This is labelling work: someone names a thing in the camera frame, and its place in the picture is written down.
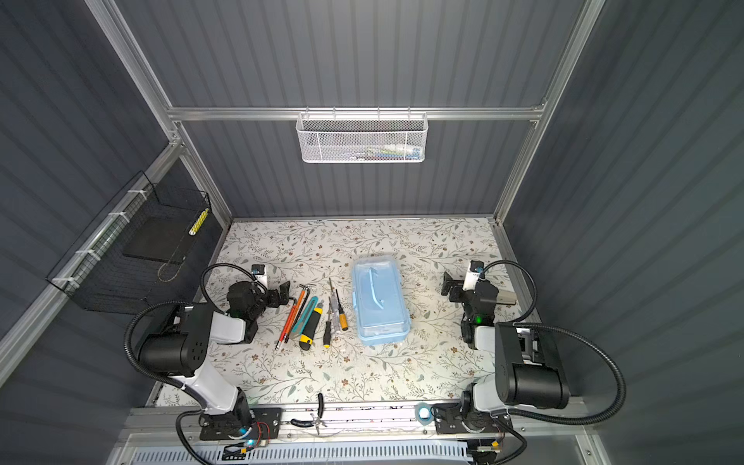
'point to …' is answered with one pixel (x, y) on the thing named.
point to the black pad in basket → (165, 238)
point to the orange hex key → (296, 310)
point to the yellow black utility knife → (306, 340)
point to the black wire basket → (96, 275)
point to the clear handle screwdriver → (334, 311)
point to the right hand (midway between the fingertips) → (464, 276)
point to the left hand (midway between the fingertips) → (273, 281)
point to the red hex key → (286, 325)
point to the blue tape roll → (423, 421)
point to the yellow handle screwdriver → (342, 316)
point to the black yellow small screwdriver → (327, 331)
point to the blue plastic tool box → (380, 296)
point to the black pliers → (317, 421)
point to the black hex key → (298, 312)
